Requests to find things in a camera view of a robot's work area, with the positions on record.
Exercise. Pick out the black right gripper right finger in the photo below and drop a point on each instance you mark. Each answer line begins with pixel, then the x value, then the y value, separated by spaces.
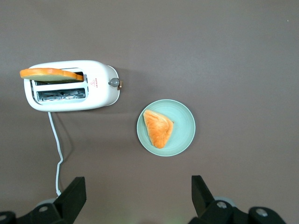
pixel 203 200

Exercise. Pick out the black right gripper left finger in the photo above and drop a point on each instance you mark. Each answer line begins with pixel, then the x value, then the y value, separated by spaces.
pixel 70 205

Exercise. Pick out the grey toaster lever knob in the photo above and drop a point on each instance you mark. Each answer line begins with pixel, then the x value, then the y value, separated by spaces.
pixel 114 82

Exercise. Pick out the white two-slot toaster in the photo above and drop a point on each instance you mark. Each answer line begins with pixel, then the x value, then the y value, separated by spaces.
pixel 100 93

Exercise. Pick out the light green round plate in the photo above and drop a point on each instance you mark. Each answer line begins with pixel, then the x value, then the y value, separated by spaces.
pixel 182 130

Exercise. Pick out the triangular orange pastry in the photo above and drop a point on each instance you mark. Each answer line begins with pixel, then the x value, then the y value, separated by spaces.
pixel 158 128

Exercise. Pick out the toast bread slice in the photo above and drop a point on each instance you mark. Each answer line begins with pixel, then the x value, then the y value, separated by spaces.
pixel 46 72

